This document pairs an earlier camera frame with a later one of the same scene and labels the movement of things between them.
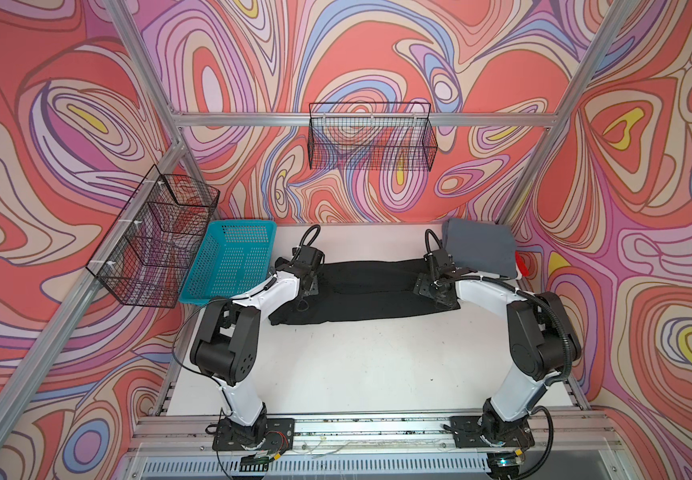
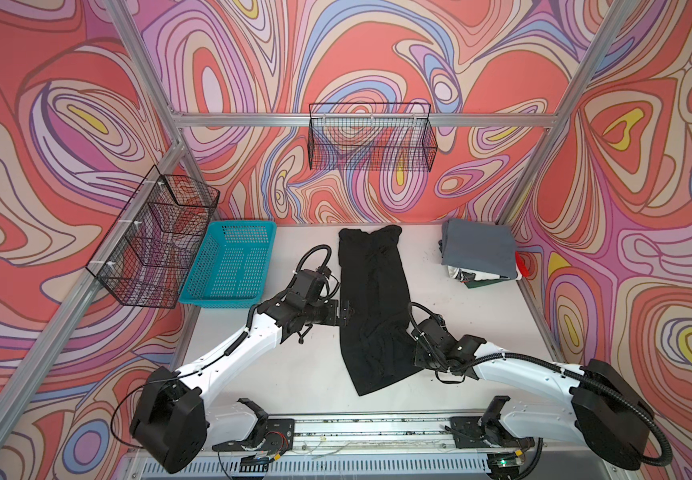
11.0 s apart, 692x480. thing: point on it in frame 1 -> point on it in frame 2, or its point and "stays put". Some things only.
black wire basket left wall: [144, 257] stays put
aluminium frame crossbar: [365, 119] stays put
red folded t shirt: [522, 265] stays put
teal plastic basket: [233, 257] stays put
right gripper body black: [428, 287] -> [424, 359]
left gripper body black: [314, 286] -> [325, 314]
